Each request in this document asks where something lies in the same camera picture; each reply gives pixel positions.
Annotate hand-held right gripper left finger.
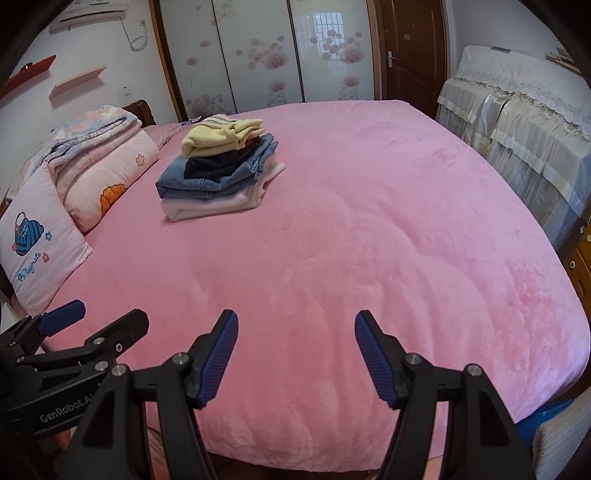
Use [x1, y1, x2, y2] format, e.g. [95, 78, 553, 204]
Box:
[58, 309, 239, 480]

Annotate dark wooden headboard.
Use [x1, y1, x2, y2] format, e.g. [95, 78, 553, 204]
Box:
[124, 99, 158, 127]

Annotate brown wooden door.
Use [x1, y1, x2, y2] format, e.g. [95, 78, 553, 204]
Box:
[379, 0, 451, 118]

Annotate folded pink quilt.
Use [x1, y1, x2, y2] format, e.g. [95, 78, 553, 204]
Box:
[54, 127, 160, 234]

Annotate white wall cable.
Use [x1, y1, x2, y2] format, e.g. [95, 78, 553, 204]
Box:
[121, 9, 149, 51]

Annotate floral sliding door wardrobe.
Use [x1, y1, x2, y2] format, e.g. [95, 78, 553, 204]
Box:
[148, 0, 384, 123]

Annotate white air conditioner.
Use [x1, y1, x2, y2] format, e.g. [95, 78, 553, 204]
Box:
[48, 0, 132, 33]

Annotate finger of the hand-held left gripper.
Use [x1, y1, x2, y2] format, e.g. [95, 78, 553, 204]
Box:
[82, 308, 150, 365]
[38, 300, 87, 337]

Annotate folded dark navy garment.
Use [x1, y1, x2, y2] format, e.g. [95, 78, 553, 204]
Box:
[185, 148, 250, 181]

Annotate books on covered furniture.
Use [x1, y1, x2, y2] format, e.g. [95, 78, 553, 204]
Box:
[545, 46, 583, 75]

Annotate white textured cloth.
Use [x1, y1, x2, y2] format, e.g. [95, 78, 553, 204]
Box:
[533, 401, 591, 480]

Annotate red wall shelf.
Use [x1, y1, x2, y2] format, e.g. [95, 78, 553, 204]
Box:
[0, 54, 57, 100]

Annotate yellow knit cardigan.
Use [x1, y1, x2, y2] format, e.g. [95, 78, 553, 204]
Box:
[181, 115, 265, 158]

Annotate pink wall shelf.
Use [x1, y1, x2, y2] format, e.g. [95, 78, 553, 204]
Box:
[49, 66, 108, 99]

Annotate folded floral blanket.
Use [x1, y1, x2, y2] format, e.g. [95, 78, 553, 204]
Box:
[14, 105, 141, 185]

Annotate wooden drawer cabinet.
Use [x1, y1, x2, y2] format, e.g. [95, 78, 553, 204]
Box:
[561, 217, 591, 315]

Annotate pink pillow with bag print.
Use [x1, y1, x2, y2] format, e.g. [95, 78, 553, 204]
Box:
[0, 164, 94, 317]

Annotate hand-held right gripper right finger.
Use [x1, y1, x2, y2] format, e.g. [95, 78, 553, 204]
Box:
[353, 310, 536, 480]

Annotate lace-covered furniture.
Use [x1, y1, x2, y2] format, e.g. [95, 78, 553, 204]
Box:
[436, 45, 591, 259]

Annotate pink fleece bed blanket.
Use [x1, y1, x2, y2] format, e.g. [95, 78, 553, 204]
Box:
[9, 99, 591, 474]

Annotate blue plastic object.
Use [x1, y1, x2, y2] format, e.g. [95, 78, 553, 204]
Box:
[515, 399, 575, 439]

